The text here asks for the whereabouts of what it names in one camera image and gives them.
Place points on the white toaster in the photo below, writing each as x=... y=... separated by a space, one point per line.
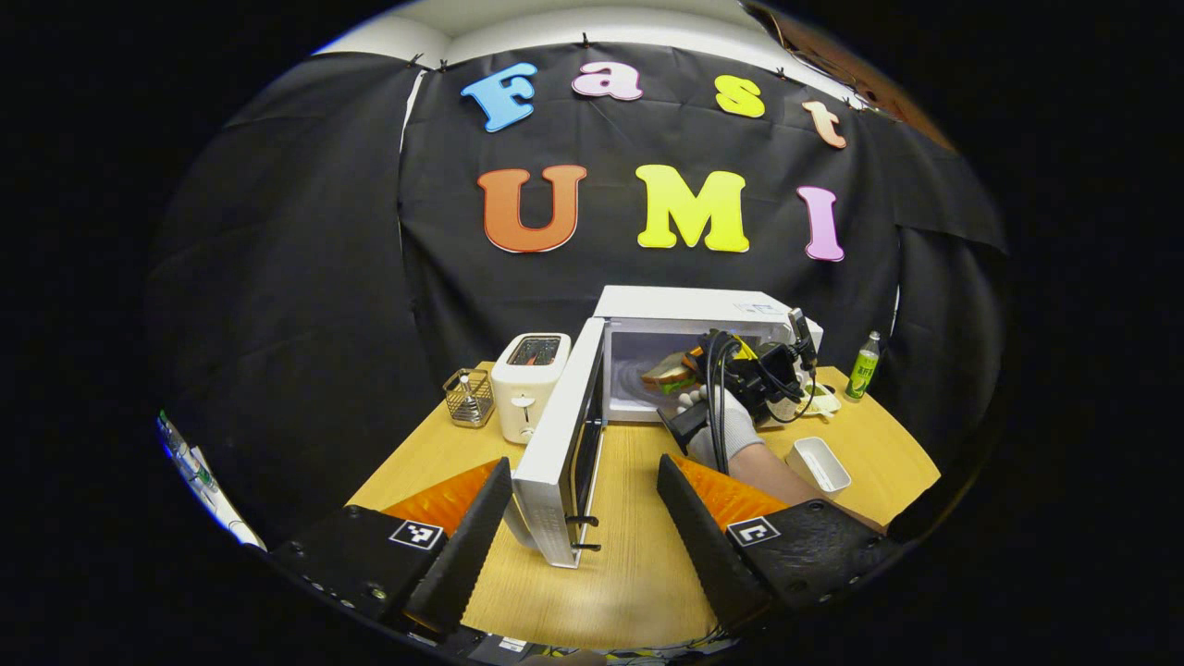
x=527 y=388

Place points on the lettuce sandwich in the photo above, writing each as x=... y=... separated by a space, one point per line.
x=661 y=370

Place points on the divided white bean dish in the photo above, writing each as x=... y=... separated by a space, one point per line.
x=826 y=402

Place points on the green drink bottle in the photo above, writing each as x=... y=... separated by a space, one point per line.
x=863 y=370

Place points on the brown wooden panel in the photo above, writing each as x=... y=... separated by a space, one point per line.
x=832 y=55

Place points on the white microwave oven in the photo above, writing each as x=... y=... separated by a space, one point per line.
x=666 y=305

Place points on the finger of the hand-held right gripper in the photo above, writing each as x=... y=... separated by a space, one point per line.
x=695 y=360

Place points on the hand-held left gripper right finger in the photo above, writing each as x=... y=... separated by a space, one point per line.
x=708 y=546

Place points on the white rectangular tray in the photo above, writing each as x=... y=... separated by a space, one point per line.
x=819 y=462

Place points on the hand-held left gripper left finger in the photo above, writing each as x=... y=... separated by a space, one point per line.
x=462 y=555

